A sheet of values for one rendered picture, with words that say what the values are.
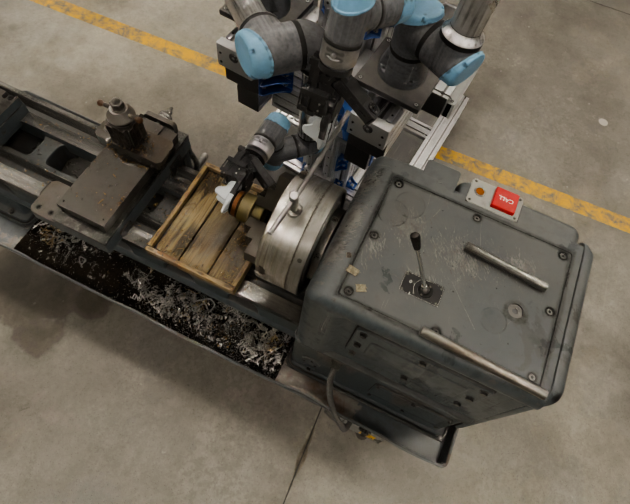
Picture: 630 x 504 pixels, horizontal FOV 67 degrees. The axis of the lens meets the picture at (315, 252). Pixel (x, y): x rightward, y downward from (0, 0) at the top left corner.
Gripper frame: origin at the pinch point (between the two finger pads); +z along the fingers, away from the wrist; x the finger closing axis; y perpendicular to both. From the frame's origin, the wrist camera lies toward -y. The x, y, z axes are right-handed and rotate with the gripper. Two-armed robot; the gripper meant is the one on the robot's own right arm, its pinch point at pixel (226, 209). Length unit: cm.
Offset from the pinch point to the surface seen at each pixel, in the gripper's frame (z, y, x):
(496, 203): -25, -63, 18
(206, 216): -4.0, 11.5, -19.7
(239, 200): -2.7, -2.7, 3.2
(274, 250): 8.7, -19.3, 9.5
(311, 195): -6.3, -21.4, 15.3
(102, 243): 20.0, 31.3, -15.7
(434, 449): 21, -87, -54
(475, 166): -146, -71, -108
